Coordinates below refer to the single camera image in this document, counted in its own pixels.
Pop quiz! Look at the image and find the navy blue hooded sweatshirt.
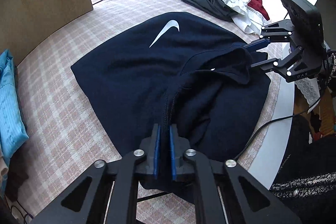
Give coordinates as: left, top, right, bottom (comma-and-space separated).
70, 11, 271, 193

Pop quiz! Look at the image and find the pink plaid blanket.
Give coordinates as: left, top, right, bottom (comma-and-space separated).
5, 0, 284, 214

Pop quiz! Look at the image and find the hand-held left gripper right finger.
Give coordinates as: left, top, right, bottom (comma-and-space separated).
169, 124, 302, 224

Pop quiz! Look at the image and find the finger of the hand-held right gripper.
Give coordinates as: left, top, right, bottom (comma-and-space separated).
249, 46, 305, 78
245, 19, 295, 53

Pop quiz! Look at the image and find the person's black tweed jacket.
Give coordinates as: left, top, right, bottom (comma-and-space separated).
270, 116, 336, 224

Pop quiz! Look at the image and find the red garment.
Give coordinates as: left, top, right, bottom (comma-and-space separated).
247, 0, 271, 21

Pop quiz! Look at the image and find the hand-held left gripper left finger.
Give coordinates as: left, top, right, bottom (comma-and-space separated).
30, 123, 161, 224

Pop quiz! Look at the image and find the folded dark brown garment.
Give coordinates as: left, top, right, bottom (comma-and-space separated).
4, 158, 29, 203

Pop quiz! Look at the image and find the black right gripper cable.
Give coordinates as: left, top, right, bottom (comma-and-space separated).
233, 97, 322, 161

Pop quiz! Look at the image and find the large wooden board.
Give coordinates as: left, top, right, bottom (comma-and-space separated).
0, 0, 93, 67

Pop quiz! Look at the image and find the folded beige garment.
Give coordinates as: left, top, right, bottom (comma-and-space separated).
0, 145, 9, 188

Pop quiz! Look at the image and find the folded light blue garment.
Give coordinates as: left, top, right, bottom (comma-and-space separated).
0, 49, 29, 161

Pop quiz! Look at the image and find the white lace cloth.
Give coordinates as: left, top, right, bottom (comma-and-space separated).
294, 76, 321, 106

